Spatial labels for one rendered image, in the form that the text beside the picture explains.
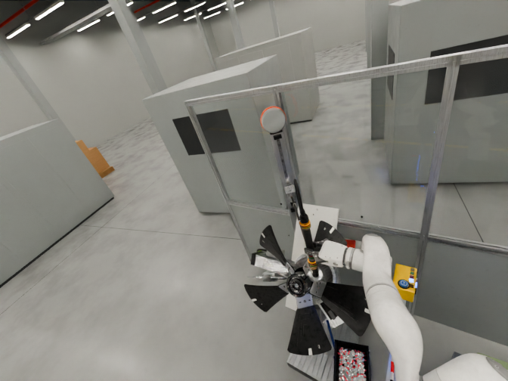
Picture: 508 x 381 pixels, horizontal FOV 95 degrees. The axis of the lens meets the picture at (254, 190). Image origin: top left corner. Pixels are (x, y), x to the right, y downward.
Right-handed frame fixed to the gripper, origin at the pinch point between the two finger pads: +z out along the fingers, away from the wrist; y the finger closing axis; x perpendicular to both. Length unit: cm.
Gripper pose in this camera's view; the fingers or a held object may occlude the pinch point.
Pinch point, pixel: (310, 247)
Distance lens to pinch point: 111.0
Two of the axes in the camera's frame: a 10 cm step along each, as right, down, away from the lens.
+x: -2.6, -8.1, -5.3
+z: -8.2, -1.1, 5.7
